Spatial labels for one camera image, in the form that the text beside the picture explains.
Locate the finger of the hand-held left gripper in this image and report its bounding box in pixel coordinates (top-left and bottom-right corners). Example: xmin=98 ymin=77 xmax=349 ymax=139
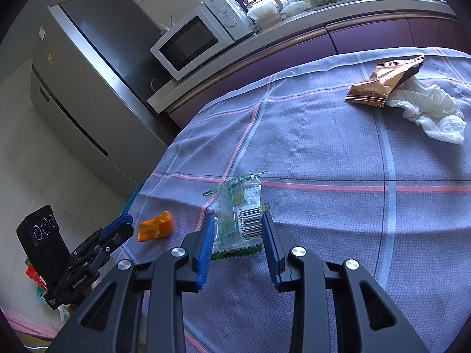
xmin=99 ymin=213 xmax=133 ymax=237
xmin=71 ymin=224 xmax=135 ymax=255

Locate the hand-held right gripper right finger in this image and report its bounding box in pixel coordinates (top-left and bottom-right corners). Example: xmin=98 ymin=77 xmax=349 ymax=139
xmin=261 ymin=210 xmax=429 ymax=353

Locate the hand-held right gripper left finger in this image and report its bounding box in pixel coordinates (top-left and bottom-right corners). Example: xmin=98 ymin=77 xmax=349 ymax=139
xmin=48 ymin=212 xmax=216 ymax=353

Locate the orange peel piece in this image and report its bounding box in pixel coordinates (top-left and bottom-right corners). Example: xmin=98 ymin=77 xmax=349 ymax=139
xmin=137 ymin=211 xmax=173 ymax=242

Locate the clear green plastic wrapper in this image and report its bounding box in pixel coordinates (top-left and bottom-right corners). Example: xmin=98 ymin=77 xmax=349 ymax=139
xmin=203 ymin=170 xmax=271 ymax=262

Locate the brown snack wrapper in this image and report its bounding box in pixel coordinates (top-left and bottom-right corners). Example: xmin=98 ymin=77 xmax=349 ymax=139
xmin=345 ymin=54 xmax=425 ymax=109

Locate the white plastic film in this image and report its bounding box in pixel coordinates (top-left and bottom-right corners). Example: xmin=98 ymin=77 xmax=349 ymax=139
xmin=386 ymin=77 xmax=467 ymax=145

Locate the person's left forearm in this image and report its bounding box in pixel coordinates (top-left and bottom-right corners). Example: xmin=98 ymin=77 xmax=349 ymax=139
xmin=0 ymin=308 xmax=63 ymax=341

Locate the red plastic bag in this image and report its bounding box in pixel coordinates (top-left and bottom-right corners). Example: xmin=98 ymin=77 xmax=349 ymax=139
xmin=25 ymin=257 xmax=48 ymax=295

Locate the checked purple tablecloth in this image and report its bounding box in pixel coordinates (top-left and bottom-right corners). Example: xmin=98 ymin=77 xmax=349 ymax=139
xmin=121 ymin=47 xmax=471 ymax=353

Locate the grey refrigerator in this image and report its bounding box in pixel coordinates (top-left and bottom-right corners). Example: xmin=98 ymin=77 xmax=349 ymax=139
xmin=30 ymin=0 xmax=181 ymax=189

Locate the white microwave oven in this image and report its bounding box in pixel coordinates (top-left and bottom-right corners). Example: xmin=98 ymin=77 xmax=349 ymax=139
xmin=149 ymin=2 xmax=254 ymax=81

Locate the white kitchen countertop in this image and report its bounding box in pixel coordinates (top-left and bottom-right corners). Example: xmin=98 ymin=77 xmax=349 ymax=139
xmin=147 ymin=0 xmax=457 ymax=114

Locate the plastic food container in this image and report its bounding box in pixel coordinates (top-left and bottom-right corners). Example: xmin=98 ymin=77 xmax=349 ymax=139
xmin=254 ymin=12 xmax=282 ymax=30

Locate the purple base cabinet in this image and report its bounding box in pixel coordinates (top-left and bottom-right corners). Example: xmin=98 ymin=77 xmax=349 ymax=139
xmin=165 ymin=13 xmax=471 ymax=129

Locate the glass kettle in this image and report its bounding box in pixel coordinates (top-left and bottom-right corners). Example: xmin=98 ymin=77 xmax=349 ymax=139
xmin=245 ymin=0 xmax=284 ymax=21

